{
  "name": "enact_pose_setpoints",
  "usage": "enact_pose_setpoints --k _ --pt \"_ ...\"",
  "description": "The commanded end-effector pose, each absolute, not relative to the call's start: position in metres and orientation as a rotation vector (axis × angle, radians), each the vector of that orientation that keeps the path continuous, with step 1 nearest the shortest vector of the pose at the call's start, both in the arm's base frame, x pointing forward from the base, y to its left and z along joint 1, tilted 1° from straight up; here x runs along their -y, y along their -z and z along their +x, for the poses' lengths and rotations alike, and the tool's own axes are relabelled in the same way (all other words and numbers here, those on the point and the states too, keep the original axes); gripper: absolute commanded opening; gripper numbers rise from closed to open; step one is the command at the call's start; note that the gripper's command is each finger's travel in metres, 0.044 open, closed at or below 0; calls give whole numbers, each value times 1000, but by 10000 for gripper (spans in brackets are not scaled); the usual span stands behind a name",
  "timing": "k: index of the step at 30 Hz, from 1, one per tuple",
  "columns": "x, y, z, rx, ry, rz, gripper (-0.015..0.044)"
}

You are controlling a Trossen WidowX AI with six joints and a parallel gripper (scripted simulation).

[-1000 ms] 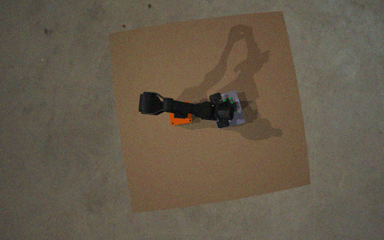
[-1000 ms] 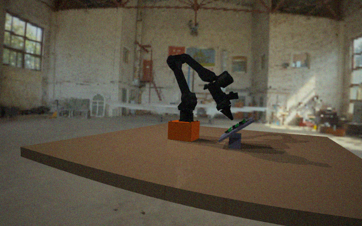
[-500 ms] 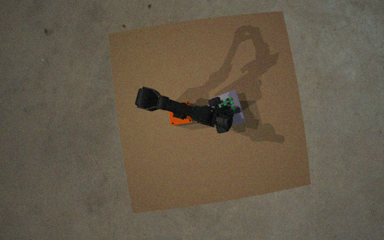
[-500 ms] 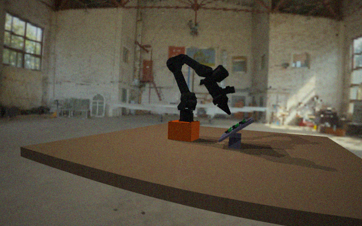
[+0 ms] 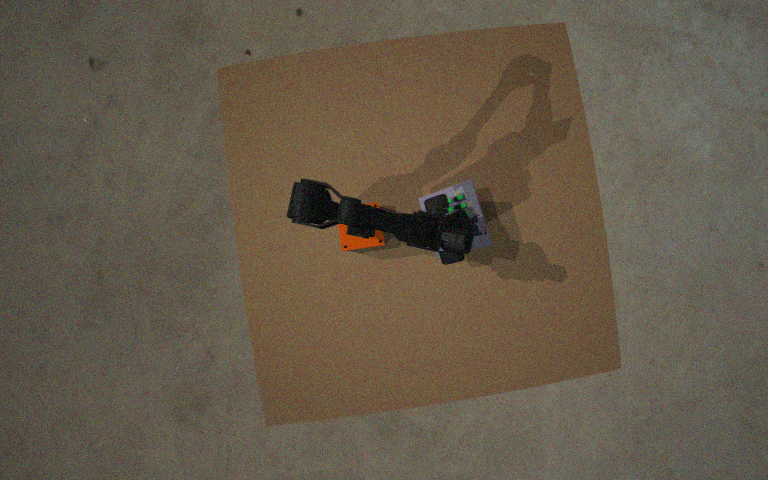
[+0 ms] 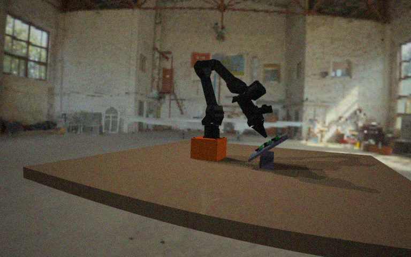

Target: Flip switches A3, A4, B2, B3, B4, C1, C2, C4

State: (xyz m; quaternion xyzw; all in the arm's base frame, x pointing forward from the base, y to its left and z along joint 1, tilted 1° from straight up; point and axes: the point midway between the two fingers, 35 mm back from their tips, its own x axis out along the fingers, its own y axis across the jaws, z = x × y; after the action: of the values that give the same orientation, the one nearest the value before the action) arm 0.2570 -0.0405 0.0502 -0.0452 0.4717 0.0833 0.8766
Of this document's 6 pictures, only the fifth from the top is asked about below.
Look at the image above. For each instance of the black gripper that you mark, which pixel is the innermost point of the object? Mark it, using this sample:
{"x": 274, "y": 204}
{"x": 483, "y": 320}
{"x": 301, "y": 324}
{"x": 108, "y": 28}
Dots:
{"x": 435, "y": 204}

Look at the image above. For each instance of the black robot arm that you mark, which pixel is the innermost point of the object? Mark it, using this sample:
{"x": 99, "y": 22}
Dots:
{"x": 310, "y": 202}

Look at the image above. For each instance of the grey switch panel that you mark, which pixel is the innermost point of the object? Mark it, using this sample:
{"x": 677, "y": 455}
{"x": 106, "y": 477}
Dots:
{"x": 463, "y": 196}

